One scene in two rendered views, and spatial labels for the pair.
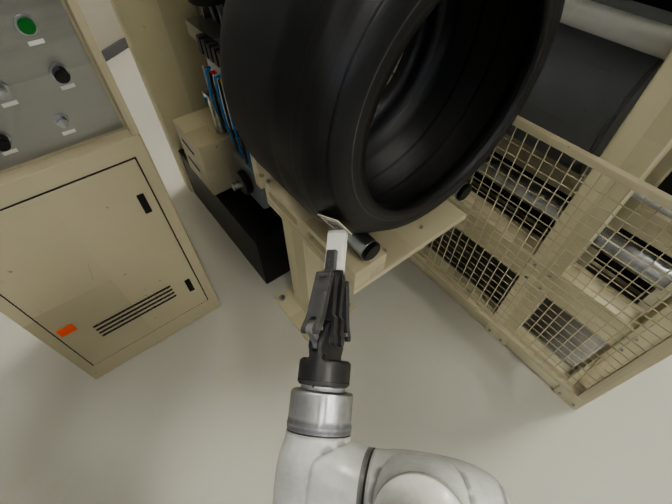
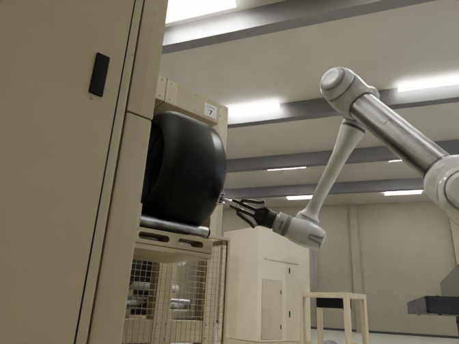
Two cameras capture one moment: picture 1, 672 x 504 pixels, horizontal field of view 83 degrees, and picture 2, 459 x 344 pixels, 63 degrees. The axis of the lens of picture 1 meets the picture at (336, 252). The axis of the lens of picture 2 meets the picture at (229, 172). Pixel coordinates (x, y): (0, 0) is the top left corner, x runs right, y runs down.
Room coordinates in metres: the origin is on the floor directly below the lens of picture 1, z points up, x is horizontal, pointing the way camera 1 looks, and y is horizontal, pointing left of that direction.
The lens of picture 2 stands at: (0.39, 1.53, 0.60)
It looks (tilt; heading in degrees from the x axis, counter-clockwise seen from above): 20 degrees up; 270
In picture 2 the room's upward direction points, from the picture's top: 3 degrees clockwise
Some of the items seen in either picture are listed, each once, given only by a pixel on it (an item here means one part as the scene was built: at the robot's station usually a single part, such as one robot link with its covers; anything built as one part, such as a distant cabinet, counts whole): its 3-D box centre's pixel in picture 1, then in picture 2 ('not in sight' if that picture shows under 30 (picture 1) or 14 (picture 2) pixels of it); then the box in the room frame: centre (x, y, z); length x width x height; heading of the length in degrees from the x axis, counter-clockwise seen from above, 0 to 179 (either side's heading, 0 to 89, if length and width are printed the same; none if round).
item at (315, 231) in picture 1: (320, 222); (170, 241); (0.61, 0.04, 0.83); 0.36 x 0.09 x 0.06; 38
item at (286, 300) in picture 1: (314, 301); not in sight; (0.88, 0.10, 0.01); 0.27 x 0.27 x 0.02; 38
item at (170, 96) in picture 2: not in sight; (166, 102); (0.78, -0.39, 1.71); 0.61 x 0.25 x 0.15; 38
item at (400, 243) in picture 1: (364, 207); (152, 254); (0.69, -0.07, 0.80); 0.37 x 0.36 x 0.02; 128
